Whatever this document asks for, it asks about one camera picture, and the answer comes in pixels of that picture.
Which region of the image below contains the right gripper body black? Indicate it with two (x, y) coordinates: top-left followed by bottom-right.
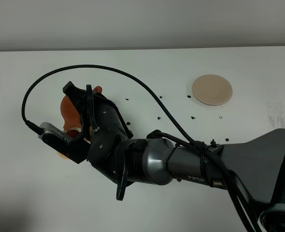
(63, 82), (133, 193)

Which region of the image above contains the brown teapot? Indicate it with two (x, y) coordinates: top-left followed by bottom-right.
(60, 86), (103, 132)

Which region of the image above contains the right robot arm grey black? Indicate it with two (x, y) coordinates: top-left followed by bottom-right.
(63, 83), (285, 232)

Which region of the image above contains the cream teapot coaster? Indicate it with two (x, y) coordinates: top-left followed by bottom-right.
(192, 74), (233, 106)

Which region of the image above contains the near white teacup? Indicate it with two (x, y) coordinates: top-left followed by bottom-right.
(64, 127), (82, 139)

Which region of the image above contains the near orange saucer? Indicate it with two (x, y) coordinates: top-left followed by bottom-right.
(57, 152), (70, 160)

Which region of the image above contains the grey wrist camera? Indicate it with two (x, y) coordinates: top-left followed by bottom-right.
(38, 122), (91, 164)

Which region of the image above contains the black camera cable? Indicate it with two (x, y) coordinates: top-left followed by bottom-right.
(21, 64), (261, 232)

